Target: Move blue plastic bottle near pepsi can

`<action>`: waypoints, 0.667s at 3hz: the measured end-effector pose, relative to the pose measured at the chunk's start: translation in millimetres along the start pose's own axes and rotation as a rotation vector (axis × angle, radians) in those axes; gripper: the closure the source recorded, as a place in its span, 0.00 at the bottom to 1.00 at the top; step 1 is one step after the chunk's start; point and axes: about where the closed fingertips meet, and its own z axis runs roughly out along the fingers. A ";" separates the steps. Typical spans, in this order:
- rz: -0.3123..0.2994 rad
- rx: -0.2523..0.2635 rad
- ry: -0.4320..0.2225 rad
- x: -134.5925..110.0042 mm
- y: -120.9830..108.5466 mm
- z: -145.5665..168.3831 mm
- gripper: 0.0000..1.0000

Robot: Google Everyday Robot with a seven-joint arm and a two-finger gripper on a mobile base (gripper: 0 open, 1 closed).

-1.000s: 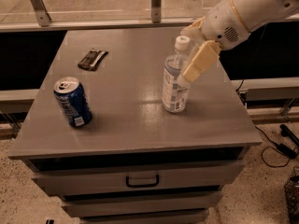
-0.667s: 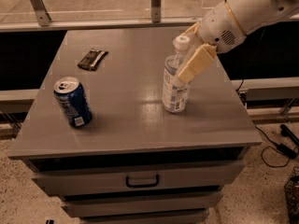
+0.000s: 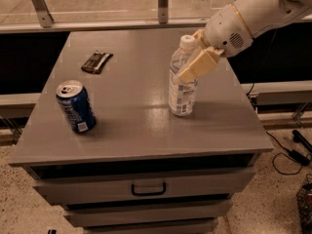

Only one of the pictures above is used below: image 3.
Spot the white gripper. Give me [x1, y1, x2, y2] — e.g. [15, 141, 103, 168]
[176, 4, 253, 84]

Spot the clear blue-label plastic bottle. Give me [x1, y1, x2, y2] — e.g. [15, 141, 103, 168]
[169, 35, 197, 117]

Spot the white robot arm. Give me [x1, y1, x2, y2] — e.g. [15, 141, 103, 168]
[176, 0, 312, 84]

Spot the blue pepsi can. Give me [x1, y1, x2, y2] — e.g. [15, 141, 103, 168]
[56, 80, 97, 134]

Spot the dark snack bar wrapper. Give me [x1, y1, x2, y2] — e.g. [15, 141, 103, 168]
[81, 51, 113, 74]

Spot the black stand leg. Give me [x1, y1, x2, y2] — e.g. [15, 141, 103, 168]
[292, 130, 312, 154]

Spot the grey drawer cabinet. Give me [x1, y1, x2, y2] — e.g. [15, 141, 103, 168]
[8, 27, 275, 234]

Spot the middle grey drawer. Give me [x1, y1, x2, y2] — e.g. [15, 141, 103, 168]
[64, 200, 232, 227]

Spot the grey drawer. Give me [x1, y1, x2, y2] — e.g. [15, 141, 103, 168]
[64, 200, 232, 227]
[83, 219, 217, 234]
[33, 167, 254, 205]

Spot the bottom grey drawer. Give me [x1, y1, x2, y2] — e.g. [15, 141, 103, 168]
[83, 219, 217, 234]

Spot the top grey drawer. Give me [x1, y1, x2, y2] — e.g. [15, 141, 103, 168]
[33, 167, 254, 205]

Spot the black object on floor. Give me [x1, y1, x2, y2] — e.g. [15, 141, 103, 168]
[48, 229, 57, 234]

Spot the black wall cable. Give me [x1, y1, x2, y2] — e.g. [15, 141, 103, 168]
[245, 29, 278, 97]

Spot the middle metal railing bracket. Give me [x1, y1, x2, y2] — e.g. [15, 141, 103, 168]
[158, 0, 169, 23]

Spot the black drawer handle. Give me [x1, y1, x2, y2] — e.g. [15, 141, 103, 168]
[131, 182, 167, 197]

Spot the black power adapter cable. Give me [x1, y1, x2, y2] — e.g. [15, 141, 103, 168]
[266, 131, 311, 176]

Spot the left metal railing bracket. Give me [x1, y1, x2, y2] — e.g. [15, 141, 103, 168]
[31, 0, 54, 28]

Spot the black wire basket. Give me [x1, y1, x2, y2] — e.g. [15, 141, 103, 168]
[296, 174, 312, 234]

